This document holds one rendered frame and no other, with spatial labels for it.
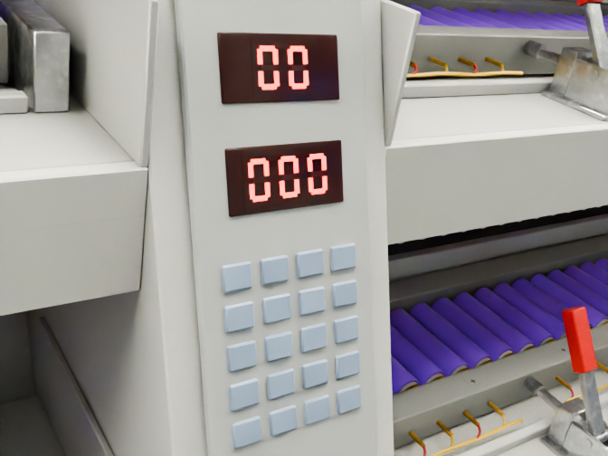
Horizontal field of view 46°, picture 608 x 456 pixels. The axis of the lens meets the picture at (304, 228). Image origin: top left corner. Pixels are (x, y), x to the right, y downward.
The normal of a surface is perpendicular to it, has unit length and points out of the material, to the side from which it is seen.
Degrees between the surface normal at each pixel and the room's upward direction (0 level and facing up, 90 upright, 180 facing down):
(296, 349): 90
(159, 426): 90
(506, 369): 22
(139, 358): 90
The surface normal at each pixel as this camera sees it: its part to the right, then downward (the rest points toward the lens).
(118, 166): 0.16, -0.88
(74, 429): -0.83, 0.13
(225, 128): 0.55, 0.11
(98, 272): 0.54, 0.46
